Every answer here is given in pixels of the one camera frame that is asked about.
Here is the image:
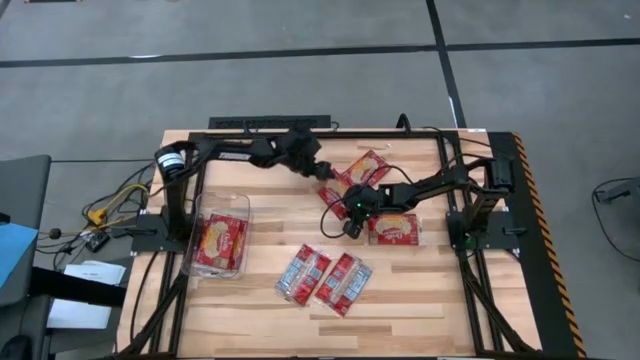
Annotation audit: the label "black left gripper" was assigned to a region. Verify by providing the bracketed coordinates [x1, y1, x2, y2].
[294, 147, 342, 187]

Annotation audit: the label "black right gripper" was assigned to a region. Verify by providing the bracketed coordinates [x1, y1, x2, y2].
[342, 184, 382, 240]

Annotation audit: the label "clear plastic basket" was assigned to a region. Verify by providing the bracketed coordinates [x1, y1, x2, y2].
[180, 191, 253, 280]

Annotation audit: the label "black power adapter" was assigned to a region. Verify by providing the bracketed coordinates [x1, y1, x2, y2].
[84, 232, 111, 254]

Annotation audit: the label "black bar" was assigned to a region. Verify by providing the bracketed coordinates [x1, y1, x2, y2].
[29, 267, 127, 308]

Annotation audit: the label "white paper sheets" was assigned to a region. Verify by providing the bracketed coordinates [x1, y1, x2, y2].
[46, 259, 127, 331]

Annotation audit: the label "grey chair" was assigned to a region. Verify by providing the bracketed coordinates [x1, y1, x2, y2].
[0, 154, 53, 307]

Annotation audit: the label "blue folder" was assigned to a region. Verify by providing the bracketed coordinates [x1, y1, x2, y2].
[0, 222, 40, 290]

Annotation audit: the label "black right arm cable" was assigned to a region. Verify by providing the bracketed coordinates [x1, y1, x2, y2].
[319, 113, 501, 240]

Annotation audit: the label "black aluminium table frame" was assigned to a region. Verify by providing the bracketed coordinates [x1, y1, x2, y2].
[117, 128, 541, 360]

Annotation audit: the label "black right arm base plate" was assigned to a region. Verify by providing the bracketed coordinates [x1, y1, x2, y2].
[446, 209, 521, 251]

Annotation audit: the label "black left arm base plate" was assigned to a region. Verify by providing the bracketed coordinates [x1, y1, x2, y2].
[130, 213, 189, 254]

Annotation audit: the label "black cable beside table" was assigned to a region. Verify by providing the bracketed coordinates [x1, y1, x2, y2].
[128, 249, 160, 346]

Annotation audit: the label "yellow cable with plug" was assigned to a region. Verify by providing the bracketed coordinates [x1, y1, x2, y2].
[39, 182, 151, 236]

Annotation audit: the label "black floor stand with cable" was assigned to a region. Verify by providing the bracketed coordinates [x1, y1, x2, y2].
[591, 176, 640, 262]

